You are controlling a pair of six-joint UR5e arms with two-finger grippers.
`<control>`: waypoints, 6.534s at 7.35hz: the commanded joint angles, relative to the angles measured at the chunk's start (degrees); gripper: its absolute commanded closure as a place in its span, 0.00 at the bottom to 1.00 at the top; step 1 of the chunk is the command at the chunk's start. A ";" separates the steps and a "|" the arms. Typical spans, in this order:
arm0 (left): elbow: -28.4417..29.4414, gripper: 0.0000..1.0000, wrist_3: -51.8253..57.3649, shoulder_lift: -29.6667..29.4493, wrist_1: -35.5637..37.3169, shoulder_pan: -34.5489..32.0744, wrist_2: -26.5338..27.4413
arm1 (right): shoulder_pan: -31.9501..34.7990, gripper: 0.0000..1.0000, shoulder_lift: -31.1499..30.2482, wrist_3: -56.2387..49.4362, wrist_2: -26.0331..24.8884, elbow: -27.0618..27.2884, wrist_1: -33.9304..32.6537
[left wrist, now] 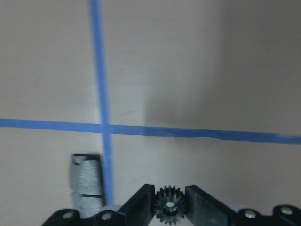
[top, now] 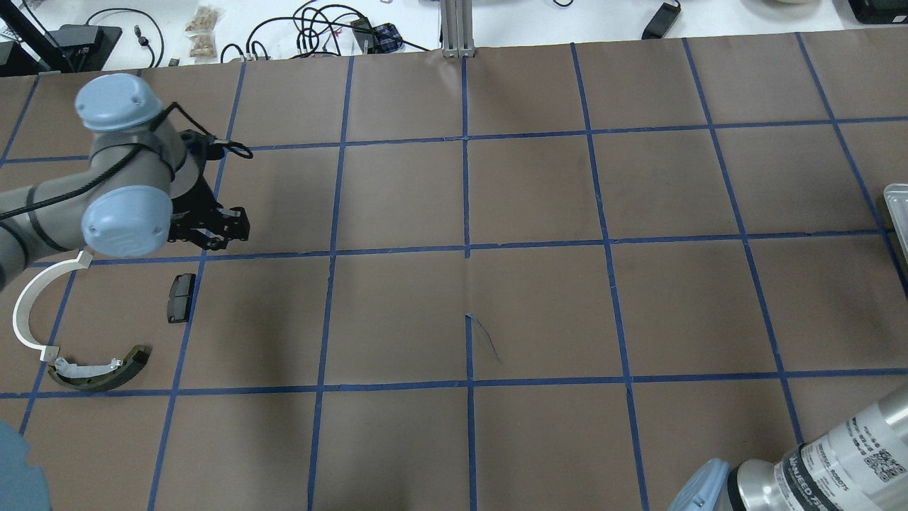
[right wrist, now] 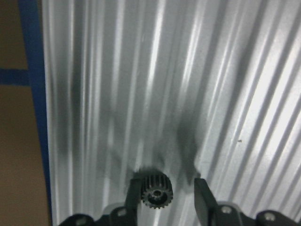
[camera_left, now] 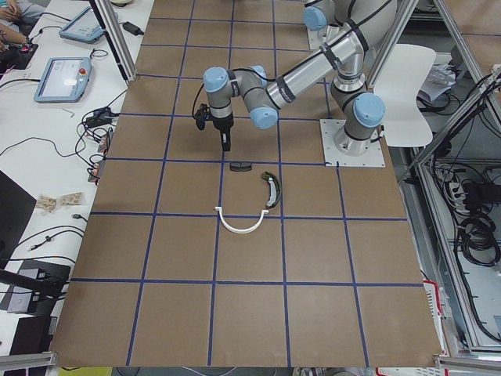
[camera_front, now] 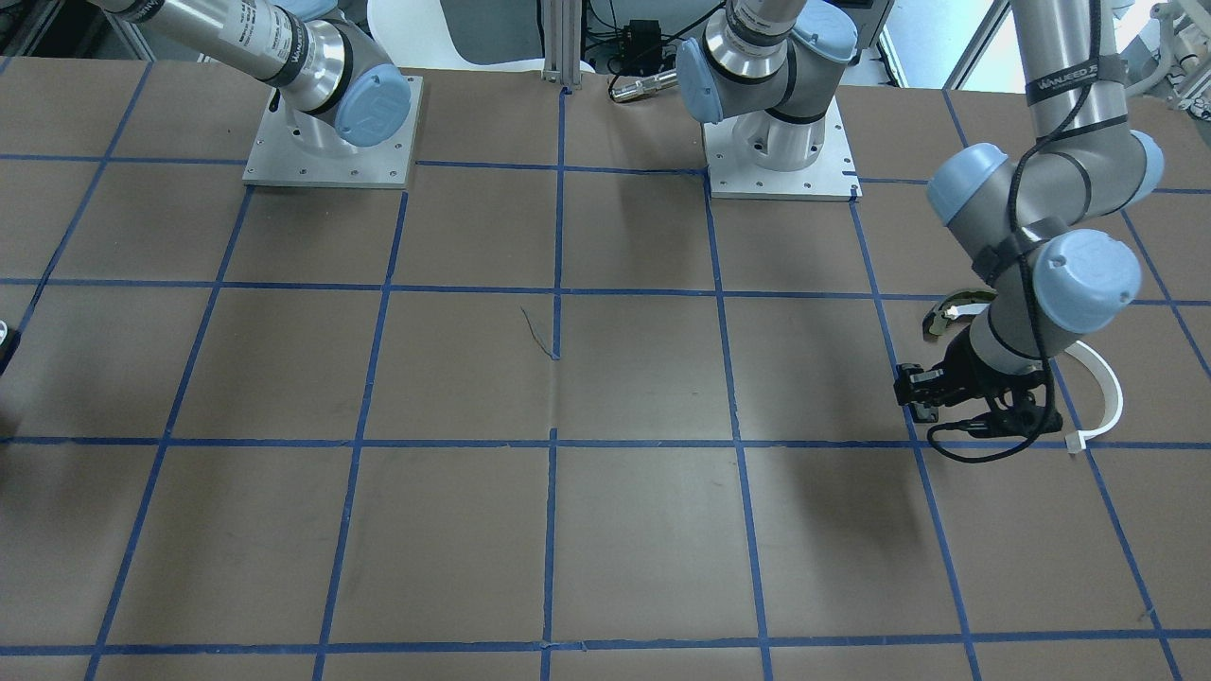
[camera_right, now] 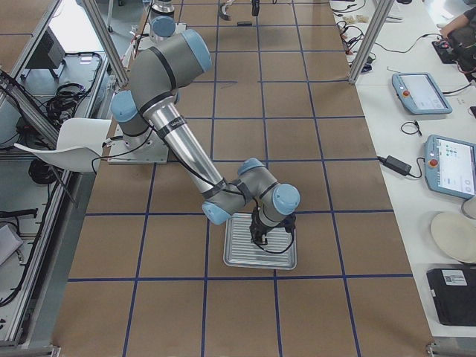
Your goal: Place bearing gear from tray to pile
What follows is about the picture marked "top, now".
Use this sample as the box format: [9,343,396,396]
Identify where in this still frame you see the black power adapter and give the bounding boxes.
[640,1,683,40]

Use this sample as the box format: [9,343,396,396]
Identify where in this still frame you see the olive brake shoe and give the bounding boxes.
[48,345,152,392]

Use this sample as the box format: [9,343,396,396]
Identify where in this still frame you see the aluminium frame post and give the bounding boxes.
[438,0,476,58]

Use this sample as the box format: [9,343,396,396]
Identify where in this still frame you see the black brake pad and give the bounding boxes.
[167,274,196,324]

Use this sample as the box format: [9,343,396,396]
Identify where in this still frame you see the white curved plastic part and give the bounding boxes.
[13,250,96,361]

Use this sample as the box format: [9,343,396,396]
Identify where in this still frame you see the silver ribbed metal tray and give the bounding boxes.
[883,183,908,260]

